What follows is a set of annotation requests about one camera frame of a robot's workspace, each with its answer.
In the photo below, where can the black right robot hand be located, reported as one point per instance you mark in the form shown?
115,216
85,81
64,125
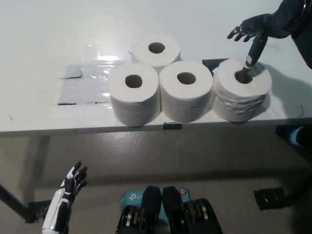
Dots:
258,26

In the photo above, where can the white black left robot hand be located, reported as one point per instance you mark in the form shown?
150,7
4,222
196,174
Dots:
59,200

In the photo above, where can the crinkled white toilet paper roll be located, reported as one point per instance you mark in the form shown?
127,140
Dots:
241,100

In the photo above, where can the smooth white toilet paper roll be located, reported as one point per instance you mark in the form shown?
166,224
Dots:
171,52
134,104
185,102

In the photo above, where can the thin black thread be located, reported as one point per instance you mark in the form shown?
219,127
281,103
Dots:
274,47

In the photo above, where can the black slanted table leg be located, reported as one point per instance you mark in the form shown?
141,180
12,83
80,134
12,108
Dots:
301,185
12,202

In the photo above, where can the black taped table patch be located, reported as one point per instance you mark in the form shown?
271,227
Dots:
210,64

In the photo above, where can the teal tp-link box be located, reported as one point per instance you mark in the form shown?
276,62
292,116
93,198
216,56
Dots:
131,198

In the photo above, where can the clear plastic sheet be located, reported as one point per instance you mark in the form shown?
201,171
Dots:
83,90

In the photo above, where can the small black tape strip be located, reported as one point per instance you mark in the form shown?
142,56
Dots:
172,126

